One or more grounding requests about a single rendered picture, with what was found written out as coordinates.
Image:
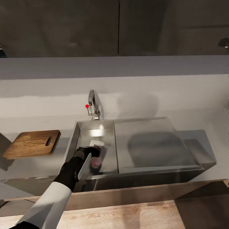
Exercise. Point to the dishwasher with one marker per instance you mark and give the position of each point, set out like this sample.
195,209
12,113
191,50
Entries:
15,208

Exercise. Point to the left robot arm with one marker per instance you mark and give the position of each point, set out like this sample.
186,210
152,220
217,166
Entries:
47,211

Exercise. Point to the cabinet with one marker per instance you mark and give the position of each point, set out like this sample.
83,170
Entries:
173,27
59,28

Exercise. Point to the drop in sink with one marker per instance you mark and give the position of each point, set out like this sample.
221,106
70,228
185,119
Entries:
133,146

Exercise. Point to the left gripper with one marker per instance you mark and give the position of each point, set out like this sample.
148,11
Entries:
96,152

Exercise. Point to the cutting board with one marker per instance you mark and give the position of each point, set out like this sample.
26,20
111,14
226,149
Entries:
32,144

